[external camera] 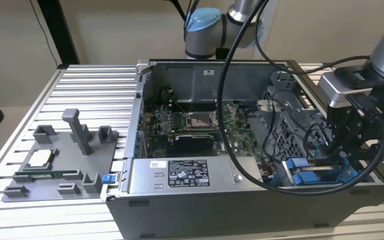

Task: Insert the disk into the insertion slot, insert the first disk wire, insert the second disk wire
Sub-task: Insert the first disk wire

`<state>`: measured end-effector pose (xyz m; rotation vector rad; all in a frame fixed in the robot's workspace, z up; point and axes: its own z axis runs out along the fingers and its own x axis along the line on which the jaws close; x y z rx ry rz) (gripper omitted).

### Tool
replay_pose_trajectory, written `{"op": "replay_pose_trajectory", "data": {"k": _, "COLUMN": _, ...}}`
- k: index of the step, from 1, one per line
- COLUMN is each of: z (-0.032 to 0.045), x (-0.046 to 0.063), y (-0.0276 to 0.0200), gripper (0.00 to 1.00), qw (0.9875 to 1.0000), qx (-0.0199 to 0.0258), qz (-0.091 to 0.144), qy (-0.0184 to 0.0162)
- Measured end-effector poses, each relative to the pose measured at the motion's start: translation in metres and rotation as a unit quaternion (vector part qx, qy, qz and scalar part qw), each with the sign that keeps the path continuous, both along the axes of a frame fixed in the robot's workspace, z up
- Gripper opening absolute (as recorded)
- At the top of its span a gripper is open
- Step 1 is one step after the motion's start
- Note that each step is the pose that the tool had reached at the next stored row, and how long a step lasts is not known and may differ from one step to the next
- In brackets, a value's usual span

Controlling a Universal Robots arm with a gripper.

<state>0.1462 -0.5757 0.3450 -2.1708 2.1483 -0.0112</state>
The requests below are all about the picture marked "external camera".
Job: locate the silver power supply unit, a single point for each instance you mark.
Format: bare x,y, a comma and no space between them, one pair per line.
145,180

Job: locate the blue disk carrier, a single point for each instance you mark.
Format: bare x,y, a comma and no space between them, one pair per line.
306,178

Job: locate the grey metal disk bay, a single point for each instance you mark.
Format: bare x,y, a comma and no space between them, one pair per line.
289,135

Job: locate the blue case latch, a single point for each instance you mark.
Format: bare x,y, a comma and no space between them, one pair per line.
109,179

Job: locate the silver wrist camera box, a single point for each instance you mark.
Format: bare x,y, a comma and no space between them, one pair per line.
335,90

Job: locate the black upright post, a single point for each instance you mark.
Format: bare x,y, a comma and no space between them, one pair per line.
59,32

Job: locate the hard disk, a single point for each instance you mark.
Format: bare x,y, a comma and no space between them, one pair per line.
298,163

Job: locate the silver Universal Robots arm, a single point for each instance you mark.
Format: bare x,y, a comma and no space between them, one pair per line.
205,37

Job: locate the green RAM stick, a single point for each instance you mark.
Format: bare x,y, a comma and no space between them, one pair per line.
55,173

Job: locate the CPU socket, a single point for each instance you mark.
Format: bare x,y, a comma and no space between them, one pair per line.
198,121

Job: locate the black graphics card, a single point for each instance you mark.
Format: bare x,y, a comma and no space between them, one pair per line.
194,143

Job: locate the silver CPU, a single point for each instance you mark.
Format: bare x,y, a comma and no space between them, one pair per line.
39,158

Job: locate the green motherboard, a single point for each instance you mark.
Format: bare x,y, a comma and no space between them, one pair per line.
242,140

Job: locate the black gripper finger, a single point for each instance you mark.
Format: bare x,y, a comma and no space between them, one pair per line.
339,150
370,151

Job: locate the grey parts rack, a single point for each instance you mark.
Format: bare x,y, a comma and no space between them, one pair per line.
58,160

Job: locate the black open PC case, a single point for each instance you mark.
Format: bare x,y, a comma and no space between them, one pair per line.
211,215

